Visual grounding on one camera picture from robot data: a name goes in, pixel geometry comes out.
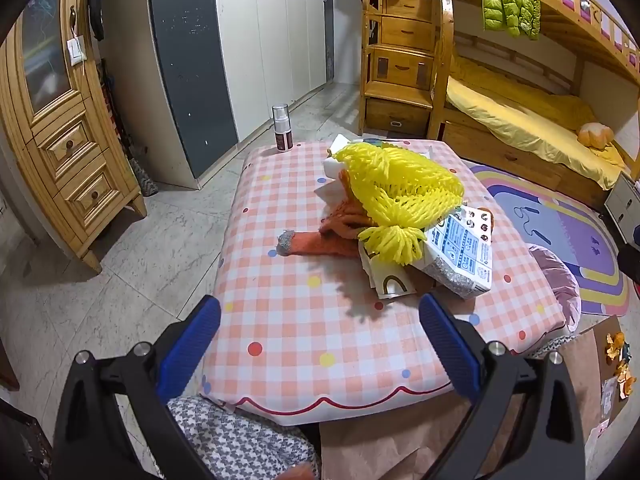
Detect striped folded umbrella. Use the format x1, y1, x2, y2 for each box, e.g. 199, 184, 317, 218
100, 60, 158, 198

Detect grey and white wardrobe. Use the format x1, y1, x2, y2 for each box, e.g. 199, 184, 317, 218
147, 0, 336, 191

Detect yellow bed sheet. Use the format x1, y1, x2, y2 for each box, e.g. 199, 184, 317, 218
445, 55, 628, 191

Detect dark red spray bottle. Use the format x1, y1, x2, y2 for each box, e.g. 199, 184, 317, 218
271, 104, 295, 152

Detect tan plush pillow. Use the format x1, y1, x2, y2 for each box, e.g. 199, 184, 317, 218
576, 122, 615, 150

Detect wooden stair drawers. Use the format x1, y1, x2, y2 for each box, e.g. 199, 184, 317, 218
359, 0, 453, 138

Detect orange knitted glove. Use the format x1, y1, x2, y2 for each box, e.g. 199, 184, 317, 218
276, 167, 381, 260

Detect houndstooth cloth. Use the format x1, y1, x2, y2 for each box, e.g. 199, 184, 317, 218
167, 395, 321, 480

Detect white carton with blue print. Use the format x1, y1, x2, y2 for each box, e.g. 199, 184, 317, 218
422, 204, 496, 301

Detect green puffer jacket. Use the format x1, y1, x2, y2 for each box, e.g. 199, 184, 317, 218
481, 0, 542, 41

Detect yellow foam net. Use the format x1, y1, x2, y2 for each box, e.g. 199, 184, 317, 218
334, 142, 465, 266

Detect white foam block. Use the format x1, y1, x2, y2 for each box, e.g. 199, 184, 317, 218
324, 154, 351, 181

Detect wooden bunk bed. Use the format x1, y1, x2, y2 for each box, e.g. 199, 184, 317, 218
430, 0, 640, 211

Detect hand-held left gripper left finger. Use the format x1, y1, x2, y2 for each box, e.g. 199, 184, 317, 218
52, 295, 223, 480

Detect checked pink tablecloth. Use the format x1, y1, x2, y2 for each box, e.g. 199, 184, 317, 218
200, 140, 576, 426

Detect orange peel pieces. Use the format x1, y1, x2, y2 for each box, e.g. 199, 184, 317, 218
605, 332, 636, 401

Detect wooden glass door cabinet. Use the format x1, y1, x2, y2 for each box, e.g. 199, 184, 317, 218
0, 0, 148, 275

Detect rainbow pattern rug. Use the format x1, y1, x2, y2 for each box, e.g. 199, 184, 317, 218
467, 162, 631, 318

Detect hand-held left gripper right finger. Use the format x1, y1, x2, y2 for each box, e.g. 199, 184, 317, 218
417, 292, 588, 480

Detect black hanging bag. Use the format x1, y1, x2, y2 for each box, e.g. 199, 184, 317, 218
87, 0, 106, 43

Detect small white cabinet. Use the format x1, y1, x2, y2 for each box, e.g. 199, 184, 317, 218
604, 172, 640, 248

